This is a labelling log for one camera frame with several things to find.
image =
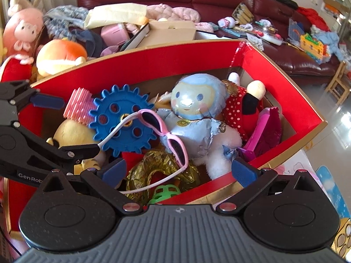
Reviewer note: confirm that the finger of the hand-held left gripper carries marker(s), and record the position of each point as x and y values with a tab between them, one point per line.
79	150
46	100

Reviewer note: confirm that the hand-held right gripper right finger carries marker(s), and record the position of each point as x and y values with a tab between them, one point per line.
244	171

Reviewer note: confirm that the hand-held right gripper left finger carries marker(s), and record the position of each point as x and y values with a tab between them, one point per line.
115	171

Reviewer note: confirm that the pink block heart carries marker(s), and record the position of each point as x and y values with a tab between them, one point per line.
79	106

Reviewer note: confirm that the blue plastic gear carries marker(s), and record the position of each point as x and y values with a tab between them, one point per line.
109	131

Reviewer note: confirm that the green plastic basket toy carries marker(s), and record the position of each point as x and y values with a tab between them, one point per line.
164	192

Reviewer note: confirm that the pink sunglasses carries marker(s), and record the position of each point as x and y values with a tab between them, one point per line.
178	148

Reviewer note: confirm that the red cardboard box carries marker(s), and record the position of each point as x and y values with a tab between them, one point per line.
178	60

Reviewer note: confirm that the yellow plush toy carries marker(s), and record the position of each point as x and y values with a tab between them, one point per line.
71	134

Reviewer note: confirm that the red felt cloth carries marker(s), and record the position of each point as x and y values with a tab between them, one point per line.
131	157

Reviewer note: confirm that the white fluffy plush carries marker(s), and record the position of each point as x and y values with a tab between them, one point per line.
219	156

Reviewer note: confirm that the gold foil balloon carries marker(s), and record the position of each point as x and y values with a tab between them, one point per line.
153	159

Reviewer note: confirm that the red plush toy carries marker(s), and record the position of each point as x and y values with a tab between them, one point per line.
13	71

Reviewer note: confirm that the orange plush toy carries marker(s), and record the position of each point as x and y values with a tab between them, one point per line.
57	56

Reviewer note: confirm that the magenta plastic toy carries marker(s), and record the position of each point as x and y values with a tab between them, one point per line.
268	131

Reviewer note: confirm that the printed instruction sheet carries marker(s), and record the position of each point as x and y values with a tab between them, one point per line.
293	161

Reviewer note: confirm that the red polka dot plush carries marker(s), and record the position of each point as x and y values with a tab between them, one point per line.
235	109

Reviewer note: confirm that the denim clothes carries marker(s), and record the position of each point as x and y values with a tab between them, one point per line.
87	42

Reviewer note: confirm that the pink rabbit plush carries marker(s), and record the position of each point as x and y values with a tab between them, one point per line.
23	30

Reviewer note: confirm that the grey patterned cloth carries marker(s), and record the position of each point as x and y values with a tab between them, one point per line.
64	17

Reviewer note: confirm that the pink plastic box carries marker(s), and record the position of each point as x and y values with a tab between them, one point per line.
113	34

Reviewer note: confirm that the light blue bear balloon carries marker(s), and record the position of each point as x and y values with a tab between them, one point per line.
189	93

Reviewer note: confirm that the cream cloth bag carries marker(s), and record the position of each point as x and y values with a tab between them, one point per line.
115	13

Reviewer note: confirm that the gold box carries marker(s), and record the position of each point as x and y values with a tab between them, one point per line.
342	238

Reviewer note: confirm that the small wooden chair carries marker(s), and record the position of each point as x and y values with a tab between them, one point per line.
338	83

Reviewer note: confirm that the white toy tray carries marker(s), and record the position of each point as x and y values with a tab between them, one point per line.
266	34

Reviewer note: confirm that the brown cardboard box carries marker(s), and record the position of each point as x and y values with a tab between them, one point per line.
170	34

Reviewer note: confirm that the yellow toy building set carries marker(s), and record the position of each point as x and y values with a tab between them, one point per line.
312	46

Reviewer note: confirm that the small pink doll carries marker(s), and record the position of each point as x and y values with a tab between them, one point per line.
226	22

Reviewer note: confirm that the light blue clothes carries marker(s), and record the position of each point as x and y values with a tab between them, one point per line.
327	41

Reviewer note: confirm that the pink quilted jacket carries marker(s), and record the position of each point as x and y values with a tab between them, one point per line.
178	13

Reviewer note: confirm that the gold book set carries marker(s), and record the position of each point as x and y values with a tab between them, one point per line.
242	12

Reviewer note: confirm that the red clothes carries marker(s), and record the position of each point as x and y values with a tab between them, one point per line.
312	16

